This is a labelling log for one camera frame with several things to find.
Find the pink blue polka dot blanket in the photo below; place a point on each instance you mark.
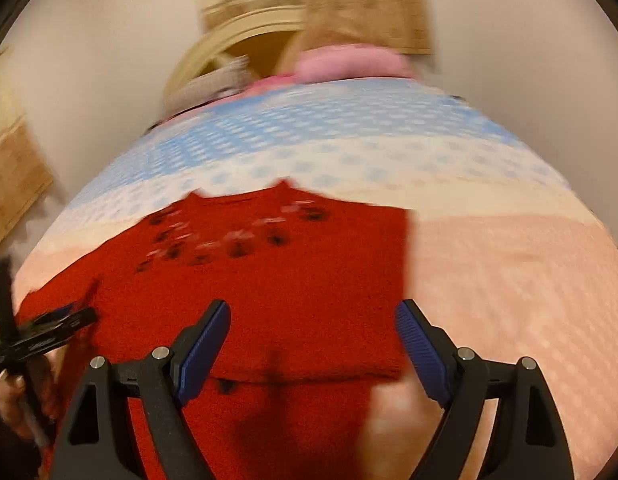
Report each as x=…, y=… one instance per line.
x=499, y=280

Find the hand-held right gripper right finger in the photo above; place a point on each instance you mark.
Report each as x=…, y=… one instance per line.
x=420, y=350

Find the cream wooden bed headboard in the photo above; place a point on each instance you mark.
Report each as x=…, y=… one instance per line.
x=216, y=45

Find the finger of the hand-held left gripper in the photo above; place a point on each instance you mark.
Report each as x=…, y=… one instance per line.
x=64, y=327

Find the red knit sweater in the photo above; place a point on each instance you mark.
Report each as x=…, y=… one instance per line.
x=289, y=270

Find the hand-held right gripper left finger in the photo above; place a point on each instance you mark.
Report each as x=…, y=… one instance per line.
x=205, y=345

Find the person's left hand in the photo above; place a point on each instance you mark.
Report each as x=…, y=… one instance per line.
x=14, y=400

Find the grey patterned cloth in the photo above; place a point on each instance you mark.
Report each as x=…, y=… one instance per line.
x=209, y=82

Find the bright pink cloth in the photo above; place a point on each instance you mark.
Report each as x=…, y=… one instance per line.
x=271, y=84

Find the beige floral curtain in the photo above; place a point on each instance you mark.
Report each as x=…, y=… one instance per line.
x=11, y=170
x=319, y=5

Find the pink pillow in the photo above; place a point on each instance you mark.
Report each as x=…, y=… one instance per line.
x=349, y=62

